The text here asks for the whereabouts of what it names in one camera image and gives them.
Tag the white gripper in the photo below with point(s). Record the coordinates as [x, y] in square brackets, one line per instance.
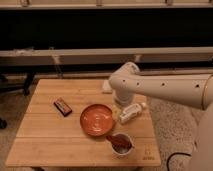
[122, 99]

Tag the orange ceramic bowl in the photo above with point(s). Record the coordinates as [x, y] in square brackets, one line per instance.
[96, 120]

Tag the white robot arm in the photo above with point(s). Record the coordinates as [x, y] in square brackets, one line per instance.
[190, 90]

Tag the red-brown utensil in cup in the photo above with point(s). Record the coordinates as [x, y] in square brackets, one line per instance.
[119, 141]

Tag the white cup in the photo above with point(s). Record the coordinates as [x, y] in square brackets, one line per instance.
[120, 151]

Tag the wooden table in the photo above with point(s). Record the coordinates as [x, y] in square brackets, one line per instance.
[53, 132]

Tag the brown chocolate bar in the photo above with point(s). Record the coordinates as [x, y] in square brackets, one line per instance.
[63, 107]

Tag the grey metal rail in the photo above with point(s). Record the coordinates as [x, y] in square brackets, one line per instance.
[104, 56]

